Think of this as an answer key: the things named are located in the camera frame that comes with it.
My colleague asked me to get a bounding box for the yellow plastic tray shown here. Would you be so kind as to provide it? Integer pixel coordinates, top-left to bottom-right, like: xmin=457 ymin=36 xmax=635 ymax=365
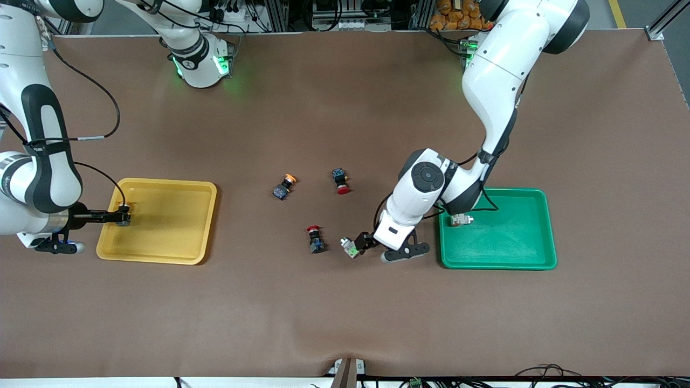
xmin=96 ymin=177 xmax=218 ymax=266

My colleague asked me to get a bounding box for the green plastic tray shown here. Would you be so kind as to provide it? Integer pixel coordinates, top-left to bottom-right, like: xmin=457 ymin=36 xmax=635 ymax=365
xmin=437 ymin=186 xmax=558 ymax=271

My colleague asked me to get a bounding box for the orange objects pile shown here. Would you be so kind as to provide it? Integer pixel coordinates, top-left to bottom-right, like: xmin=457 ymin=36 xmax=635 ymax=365
xmin=430 ymin=0 xmax=494 ymax=32

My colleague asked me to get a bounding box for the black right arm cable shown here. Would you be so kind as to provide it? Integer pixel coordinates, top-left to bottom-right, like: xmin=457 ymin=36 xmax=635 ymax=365
xmin=0 ymin=0 xmax=128 ymax=212

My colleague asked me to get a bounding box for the grey camera stand bracket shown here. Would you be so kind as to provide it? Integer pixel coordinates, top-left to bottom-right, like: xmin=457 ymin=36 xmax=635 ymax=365
xmin=329 ymin=357 xmax=367 ymax=388

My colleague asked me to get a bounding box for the black floor cable bundle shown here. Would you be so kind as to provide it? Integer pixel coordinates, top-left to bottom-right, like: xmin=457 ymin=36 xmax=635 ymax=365
xmin=514 ymin=364 xmax=600 ymax=388

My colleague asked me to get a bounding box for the aluminium frame post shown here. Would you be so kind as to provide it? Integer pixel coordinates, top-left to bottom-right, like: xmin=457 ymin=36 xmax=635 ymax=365
xmin=646 ymin=0 xmax=690 ymax=41

